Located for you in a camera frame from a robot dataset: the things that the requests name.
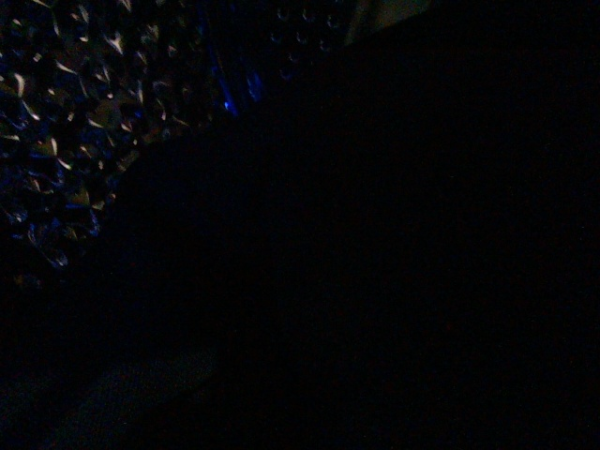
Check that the navy blue mesh garment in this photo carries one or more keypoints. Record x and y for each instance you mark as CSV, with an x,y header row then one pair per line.
x,y
401,251

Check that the stainless steel drum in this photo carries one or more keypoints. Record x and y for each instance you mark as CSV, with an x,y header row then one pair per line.
x,y
87,86

